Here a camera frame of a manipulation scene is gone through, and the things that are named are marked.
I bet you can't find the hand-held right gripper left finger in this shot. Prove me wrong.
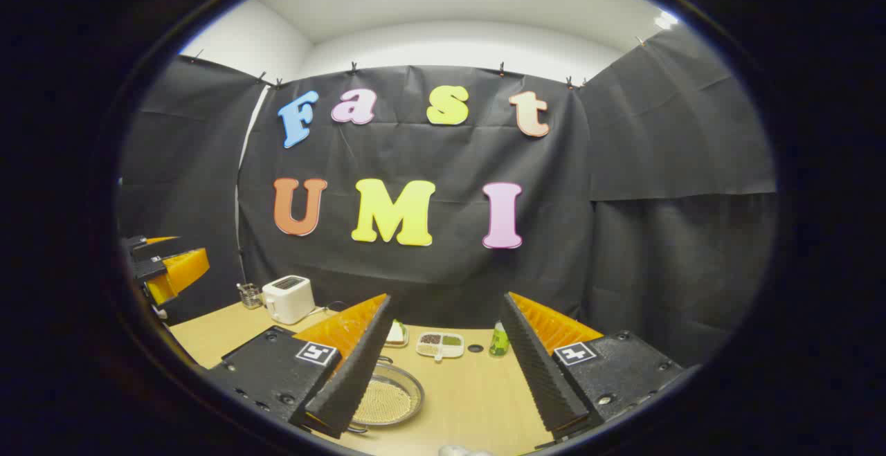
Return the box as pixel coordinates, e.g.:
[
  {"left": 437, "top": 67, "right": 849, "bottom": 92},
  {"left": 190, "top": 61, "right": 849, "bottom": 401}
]
[{"left": 206, "top": 293, "right": 400, "bottom": 439}]

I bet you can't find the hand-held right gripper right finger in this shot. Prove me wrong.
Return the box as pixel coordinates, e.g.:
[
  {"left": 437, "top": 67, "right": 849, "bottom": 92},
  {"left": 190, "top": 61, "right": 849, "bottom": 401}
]
[{"left": 500, "top": 291, "right": 686, "bottom": 443}]

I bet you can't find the steel pot with black handles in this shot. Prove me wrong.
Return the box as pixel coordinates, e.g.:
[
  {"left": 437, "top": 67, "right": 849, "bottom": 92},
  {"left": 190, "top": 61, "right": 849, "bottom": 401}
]
[{"left": 346, "top": 357, "right": 424, "bottom": 435}]

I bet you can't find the pile of soybeans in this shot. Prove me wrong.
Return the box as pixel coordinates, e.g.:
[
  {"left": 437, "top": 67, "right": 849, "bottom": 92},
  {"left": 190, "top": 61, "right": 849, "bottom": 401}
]
[{"left": 353, "top": 378, "right": 414, "bottom": 426}]

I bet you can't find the green drink bottle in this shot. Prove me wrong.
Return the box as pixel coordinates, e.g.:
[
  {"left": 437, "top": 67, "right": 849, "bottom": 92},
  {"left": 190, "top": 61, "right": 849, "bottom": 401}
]
[{"left": 489, "top": 320, "right": 511, "bottom": 357}]

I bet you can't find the white divided dish with beans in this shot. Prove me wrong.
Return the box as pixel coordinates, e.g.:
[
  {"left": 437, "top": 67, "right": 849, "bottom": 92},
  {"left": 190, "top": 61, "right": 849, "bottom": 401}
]
[{"left": 416, "top": 332, "right": 464, "bottom": 362}]

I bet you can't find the white toaster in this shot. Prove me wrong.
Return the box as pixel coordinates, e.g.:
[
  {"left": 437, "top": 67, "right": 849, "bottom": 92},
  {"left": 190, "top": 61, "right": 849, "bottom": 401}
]
[{"left": 262, "top": 275, "right": 316, "bottom": 325}]

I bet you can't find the black backdrop cloth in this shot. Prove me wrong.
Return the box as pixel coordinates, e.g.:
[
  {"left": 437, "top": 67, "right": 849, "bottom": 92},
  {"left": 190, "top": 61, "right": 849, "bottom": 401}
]
[{"left": 116, "top": 24, "right": 777, "bottom": 370}]

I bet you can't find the row of black cloth clips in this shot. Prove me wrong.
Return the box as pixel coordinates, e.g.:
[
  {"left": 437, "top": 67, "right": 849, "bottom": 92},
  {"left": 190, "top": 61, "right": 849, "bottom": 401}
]
[{"left": 190, "top": 35, "right": 648, "bottom": 90}]

